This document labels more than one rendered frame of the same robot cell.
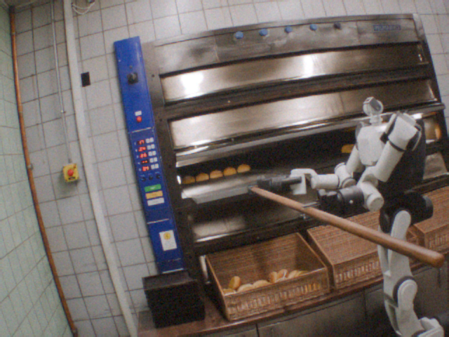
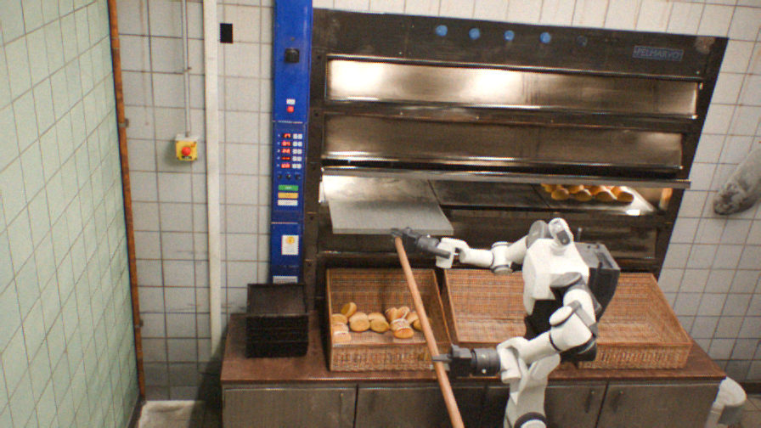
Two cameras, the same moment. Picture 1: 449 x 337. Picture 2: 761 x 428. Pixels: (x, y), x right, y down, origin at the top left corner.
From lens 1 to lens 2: 101 cm
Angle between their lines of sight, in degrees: 20
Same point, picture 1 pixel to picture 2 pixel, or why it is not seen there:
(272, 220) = not seen: hidden behind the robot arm
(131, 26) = not seen: outside the picture
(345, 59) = (568, 90)
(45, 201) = (141, 171)
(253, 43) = (455, 45)
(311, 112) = (494, 148)
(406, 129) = (576, 334)
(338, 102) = (533, 142)
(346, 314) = (459, 401)
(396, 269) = (525, 402)
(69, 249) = (161, 231)
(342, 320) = not seen: hidden behind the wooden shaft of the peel
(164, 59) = (338, 38)
